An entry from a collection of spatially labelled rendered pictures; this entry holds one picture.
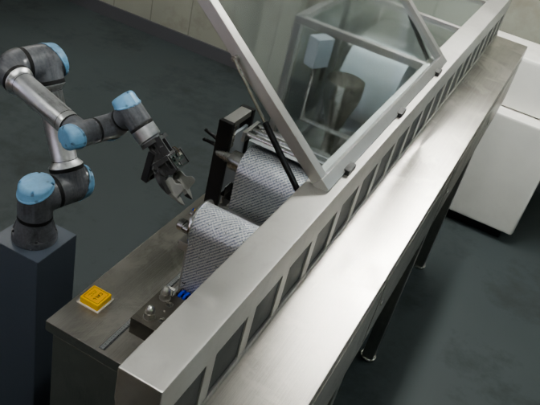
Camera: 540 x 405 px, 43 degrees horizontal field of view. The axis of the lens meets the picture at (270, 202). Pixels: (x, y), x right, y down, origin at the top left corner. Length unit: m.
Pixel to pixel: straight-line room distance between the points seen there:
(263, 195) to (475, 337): 2.18
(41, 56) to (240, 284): 1.31
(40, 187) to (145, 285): 0.46
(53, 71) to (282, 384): 1.37
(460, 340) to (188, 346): 2.95
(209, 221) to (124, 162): 2.64
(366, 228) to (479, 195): 2.92
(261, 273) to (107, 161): 3.35
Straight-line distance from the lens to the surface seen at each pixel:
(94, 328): 2.19
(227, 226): 1.98
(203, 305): 1.20
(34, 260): 2.41
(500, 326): 4.21
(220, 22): 1.55
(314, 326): 1.54
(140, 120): 2.03
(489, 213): 4.81
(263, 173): 2.11
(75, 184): 2.42
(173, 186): 2.05
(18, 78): 2.25
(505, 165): 4.65
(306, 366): 1.45
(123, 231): 4.00
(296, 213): 1.47
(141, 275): 2.38
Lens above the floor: 2.48
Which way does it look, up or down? 34 degrees down
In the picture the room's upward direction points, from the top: 14 degrees clockwise
